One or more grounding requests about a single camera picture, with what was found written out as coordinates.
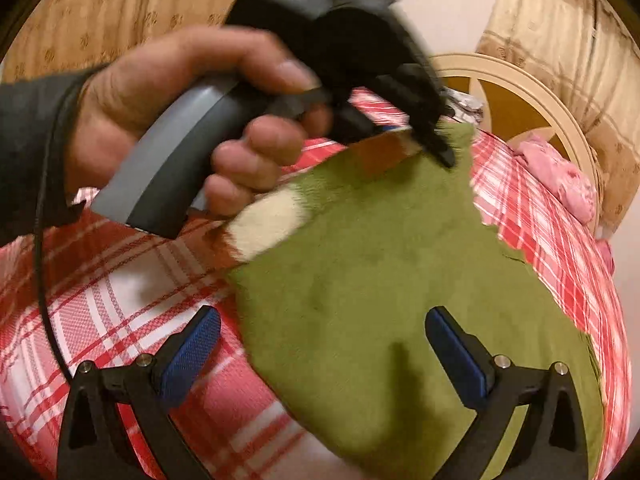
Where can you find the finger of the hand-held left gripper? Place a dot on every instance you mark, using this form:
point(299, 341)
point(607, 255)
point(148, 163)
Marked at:
point(430, 120)
point(360, 117)

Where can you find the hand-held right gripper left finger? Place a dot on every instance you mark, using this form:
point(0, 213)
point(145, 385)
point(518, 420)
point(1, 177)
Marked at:
point(192, 350)

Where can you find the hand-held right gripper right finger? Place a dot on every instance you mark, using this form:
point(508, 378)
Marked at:
point(457, 355)

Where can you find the green striped knit sweater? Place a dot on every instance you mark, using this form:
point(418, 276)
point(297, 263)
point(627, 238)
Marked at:
point(375, 270)

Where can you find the person's left forearm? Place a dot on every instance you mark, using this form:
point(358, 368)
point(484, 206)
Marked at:
point(35, 150)

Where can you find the person's left hand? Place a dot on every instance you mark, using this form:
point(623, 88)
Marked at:
point(150, 90)

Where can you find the grey patterned pillow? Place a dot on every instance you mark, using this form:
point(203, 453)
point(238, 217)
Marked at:
point(467, 105)

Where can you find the cream wooden headboard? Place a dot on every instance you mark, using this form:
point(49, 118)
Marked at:
point(505, 105)

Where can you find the bed with red plaid sheet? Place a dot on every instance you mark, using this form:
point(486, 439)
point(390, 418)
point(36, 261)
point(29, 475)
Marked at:
point(125, 280)

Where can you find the pink pillow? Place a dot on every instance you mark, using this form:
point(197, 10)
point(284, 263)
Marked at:
point(560, 180)

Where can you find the beige floral curtain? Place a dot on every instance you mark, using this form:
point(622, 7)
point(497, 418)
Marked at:
point(565, 40)
point(125, 15)

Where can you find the pink cloth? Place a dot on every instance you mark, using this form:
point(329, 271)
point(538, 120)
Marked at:
point(606, 255)

